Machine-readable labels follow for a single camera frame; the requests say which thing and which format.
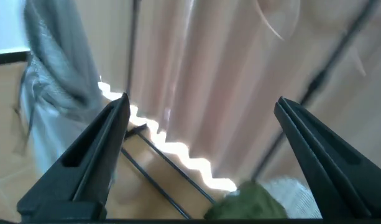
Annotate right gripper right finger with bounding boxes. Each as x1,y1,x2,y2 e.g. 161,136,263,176
273,96,381,218

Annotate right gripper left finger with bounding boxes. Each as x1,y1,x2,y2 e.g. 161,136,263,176
16,92,131,220

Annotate beige curtain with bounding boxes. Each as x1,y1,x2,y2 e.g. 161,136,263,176
73,0,381,190

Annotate green garment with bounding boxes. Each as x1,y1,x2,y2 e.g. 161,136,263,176
203,179,289,220

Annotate pale grey shorts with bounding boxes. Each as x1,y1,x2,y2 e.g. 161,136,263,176
11,0,112,184

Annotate black clothes rack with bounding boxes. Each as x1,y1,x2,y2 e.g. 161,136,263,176
119,0,381,220

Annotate white laundry basket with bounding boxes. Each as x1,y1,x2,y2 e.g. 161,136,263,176
258,175,323,220

